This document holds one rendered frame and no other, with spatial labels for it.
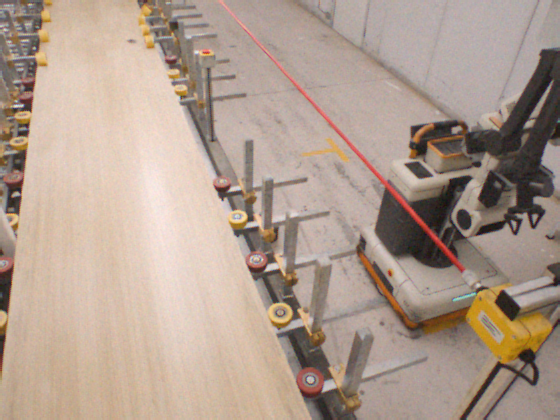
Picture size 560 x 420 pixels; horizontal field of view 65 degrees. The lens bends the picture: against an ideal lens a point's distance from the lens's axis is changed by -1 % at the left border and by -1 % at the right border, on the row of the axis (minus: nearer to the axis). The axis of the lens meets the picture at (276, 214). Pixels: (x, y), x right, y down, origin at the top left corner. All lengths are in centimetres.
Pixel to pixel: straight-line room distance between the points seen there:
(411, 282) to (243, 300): 124
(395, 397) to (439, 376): 28
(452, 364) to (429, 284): 43
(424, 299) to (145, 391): 157
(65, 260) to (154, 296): 38
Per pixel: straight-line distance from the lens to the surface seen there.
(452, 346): 270
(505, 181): 206
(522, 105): 179
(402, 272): 256
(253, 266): 160
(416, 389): 249
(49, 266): 177
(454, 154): 237
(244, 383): 135
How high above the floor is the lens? 208
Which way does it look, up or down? 40 degrees down
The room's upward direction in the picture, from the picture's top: 3 degrees clockwise
